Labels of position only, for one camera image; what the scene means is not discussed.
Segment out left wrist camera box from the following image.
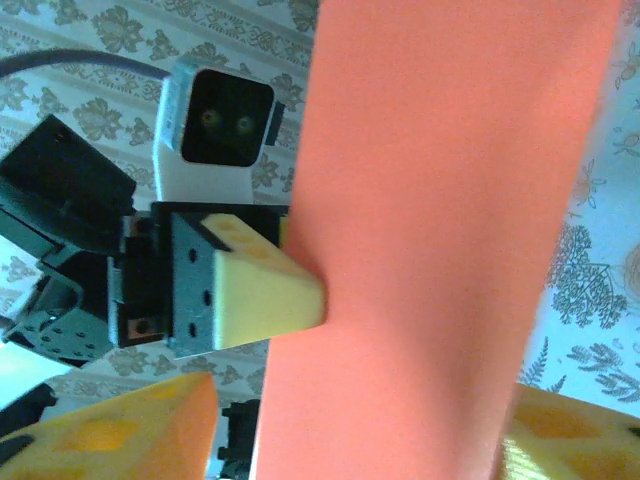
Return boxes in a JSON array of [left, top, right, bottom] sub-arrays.
[[153, 56, 287, 204]]

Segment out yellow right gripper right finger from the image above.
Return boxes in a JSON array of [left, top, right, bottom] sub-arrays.
[[499, 383, 640, 480]]

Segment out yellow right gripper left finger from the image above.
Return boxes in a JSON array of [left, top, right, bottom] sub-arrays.
[[0, 372, 219, 480]]

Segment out orange paper sheet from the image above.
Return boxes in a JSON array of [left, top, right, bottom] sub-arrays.
[[248, 0, 625, 480]]

